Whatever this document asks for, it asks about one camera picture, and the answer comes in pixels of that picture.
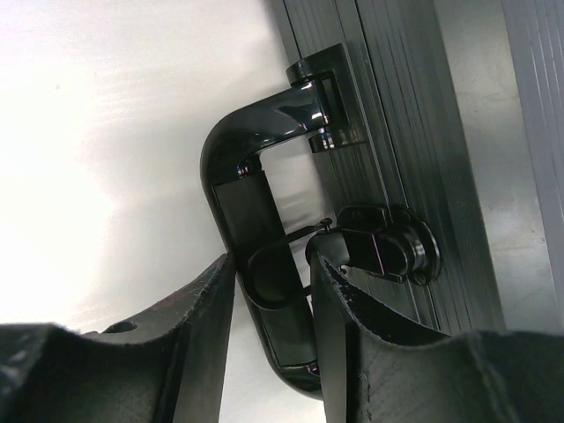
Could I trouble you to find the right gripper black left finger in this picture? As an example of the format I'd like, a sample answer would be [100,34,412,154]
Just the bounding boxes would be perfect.
[1,254,235,422]

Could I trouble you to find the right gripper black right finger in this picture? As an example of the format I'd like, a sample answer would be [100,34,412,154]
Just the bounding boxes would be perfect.
[310,254,563,422]

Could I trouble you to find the black poker set case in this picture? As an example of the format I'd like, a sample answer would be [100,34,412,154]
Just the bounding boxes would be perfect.
[200,1,506,399]

